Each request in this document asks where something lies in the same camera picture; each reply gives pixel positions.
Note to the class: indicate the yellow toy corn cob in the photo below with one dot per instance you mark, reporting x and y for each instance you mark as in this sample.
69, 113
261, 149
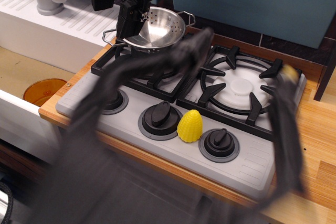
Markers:
190, 127

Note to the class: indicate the dark wooden post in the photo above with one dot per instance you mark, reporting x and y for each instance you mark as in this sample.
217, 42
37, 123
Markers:
327, 46

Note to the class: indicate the white toy sink unit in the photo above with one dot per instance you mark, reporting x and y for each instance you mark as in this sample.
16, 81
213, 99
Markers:
36, 47

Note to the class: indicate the black right stove knob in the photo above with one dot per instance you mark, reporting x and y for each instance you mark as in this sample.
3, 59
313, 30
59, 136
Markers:
219, 145

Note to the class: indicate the black left stove knob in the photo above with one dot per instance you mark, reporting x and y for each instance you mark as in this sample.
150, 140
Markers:
117, 104

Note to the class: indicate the black stove knob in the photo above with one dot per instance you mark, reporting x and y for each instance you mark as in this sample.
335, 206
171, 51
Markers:
219, 145
117, 104
159, 122

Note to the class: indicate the orange plastic bowl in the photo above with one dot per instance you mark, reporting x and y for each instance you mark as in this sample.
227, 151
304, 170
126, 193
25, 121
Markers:
40, 92

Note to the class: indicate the black middle stove knob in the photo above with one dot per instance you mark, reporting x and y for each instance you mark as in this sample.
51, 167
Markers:
159, 122

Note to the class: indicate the grey toy stove top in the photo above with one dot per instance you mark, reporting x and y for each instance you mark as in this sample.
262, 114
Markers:
250, 173

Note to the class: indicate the black right burner grate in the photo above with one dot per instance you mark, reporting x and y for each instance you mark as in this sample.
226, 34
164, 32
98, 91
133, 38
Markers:
234, 88

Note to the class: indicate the black burner grate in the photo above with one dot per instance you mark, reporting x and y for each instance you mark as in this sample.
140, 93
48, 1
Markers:
160, 74
234, 88

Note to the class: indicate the black left burner grate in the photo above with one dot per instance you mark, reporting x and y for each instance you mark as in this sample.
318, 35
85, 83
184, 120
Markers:
160, 74

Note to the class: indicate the steel colander with handles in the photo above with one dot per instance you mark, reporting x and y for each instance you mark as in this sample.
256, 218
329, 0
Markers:
162, 29

